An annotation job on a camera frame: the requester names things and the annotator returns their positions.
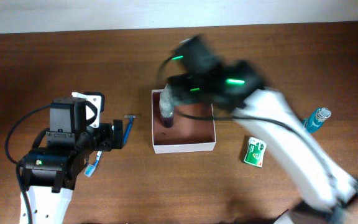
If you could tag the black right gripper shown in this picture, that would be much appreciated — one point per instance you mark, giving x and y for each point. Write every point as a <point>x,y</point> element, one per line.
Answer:
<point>189,93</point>

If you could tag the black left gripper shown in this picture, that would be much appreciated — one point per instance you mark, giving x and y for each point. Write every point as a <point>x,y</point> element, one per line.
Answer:
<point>107,143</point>

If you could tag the clear spray bottle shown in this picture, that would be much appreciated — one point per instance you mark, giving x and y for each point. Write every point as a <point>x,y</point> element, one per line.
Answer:
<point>166,107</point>

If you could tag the green Dettol soap pack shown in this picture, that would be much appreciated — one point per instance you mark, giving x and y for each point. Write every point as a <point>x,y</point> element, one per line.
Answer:
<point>255,152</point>

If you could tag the blue mouthwash bottle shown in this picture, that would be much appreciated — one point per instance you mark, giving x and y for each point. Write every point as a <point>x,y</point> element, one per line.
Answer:
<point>316,120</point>

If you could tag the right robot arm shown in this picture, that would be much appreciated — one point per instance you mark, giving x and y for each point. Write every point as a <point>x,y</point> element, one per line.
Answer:
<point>326,190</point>

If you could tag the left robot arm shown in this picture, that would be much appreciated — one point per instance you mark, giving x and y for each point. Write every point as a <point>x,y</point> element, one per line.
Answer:
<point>48,172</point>

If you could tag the blue disposable razor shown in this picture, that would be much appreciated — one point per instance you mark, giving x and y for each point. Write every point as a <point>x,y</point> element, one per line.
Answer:
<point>131,118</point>

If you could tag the white cardboard box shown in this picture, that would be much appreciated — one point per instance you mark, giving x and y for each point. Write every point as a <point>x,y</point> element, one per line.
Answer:
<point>186,135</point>

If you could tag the blue white toothbrush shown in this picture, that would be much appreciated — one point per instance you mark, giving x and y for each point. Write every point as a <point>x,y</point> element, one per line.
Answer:
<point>90,168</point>

